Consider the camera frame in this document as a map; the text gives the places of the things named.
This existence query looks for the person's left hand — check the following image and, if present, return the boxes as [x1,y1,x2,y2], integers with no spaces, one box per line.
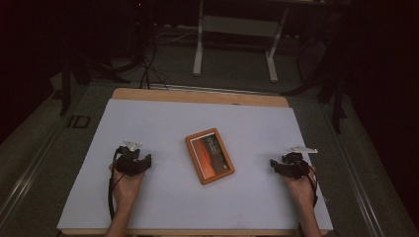
[109,163,146,207]

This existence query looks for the black metal stand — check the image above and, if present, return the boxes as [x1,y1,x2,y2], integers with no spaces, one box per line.
[330,73,348,135]
[58,45,73,117]

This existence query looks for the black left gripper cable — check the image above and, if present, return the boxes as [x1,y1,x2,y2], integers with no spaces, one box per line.
[107,147,126,221]

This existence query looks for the person's right hand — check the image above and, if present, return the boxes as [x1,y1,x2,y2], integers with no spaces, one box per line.
[284,165,318,209]

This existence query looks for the black floor cables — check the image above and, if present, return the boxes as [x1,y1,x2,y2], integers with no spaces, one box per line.
[138,31,170,91]

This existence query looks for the white metal desk frame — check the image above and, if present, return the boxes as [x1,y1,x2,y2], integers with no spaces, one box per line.
[192,0,292,84]

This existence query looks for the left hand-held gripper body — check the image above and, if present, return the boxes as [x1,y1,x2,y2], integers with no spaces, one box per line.
[114,139,148,178]

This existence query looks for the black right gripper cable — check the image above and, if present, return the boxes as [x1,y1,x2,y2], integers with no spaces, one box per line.
[294,153,319,209]

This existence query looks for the black floor bracket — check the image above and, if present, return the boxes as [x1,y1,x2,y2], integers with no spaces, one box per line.
[66,115,92,129]

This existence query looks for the wooden table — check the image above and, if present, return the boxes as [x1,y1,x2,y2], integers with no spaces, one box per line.
[60,87,331,237]

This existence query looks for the white table mat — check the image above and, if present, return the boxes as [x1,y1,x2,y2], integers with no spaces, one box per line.
[56,98,334,231]

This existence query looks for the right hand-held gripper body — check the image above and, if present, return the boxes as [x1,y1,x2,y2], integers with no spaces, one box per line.
[278,144,319,181]

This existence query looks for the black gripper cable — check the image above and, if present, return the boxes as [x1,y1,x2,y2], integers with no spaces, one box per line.
[294,153,319,209]
[107,147,126,221]

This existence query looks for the metal floor rail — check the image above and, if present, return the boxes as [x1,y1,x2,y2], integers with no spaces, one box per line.
[320,104,387,237]
[0,121,65,228]

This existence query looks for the wooden photo frame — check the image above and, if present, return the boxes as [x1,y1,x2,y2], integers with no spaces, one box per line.
[184,127,236,186]

